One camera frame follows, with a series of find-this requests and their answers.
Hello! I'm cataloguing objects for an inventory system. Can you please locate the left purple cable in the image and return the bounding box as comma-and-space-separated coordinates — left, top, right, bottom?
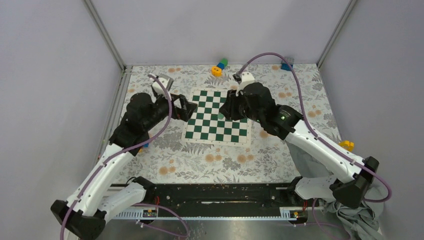
58, 74, 191, 240

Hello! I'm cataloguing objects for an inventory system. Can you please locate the aluminium frame rail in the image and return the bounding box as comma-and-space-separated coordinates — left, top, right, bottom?
93, 65, 134, 166

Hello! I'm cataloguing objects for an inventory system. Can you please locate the grey cloth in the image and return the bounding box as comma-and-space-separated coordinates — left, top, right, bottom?
287, 139, 385, 240

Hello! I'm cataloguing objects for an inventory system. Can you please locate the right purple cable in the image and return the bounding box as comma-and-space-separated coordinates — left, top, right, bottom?
236, 52, 393, 240

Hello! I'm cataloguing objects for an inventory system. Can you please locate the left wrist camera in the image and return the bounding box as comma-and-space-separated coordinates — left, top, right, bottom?
151, 74, 174, 98

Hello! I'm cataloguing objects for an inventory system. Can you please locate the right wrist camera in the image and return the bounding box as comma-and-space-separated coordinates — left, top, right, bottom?
233, 71, 255, 97

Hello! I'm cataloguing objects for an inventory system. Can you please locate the yellow toy piece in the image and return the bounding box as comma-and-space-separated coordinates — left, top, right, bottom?
339, 140, 355, 152

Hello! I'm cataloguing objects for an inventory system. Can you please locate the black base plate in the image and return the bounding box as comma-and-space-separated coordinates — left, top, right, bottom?
109, 182, 319, 220

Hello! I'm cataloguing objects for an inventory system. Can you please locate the green white chessboard mat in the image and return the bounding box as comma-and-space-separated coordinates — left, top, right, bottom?
181, 87, 252, 148

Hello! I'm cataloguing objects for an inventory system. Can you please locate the purple cable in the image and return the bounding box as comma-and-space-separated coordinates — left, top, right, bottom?
236, 52, 393, 240
58, 74, 191, 240

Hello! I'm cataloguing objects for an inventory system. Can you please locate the blue grey toy brick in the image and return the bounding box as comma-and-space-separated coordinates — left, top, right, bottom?
280, 56, 295, 72

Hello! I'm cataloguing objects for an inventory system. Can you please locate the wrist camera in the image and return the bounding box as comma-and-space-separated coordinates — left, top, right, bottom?
233, 71, 255, 97
151, 74, 174, 98

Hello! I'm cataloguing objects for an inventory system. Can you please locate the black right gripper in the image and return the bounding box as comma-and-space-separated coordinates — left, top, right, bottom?
219, 88, 264, 124

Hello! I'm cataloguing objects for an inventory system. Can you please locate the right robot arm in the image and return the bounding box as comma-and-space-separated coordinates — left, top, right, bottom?
219, 82, 379, 209

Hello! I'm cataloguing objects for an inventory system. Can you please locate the orange round toy brick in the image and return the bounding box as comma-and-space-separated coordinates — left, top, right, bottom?
210, 66, 222, 77

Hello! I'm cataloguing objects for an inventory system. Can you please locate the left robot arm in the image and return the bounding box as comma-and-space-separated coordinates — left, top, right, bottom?
50, 93, 198, 240

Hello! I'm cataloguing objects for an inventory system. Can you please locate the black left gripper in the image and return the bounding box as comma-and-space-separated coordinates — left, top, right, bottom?
144, 92, 198, 131

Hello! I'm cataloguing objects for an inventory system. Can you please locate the blue green toy block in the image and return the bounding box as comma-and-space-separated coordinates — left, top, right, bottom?
216, 58, 228, 70

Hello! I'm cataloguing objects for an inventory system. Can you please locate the blue yellow toy brick car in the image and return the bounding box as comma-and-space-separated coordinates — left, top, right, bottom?
138, 142, 150, 153

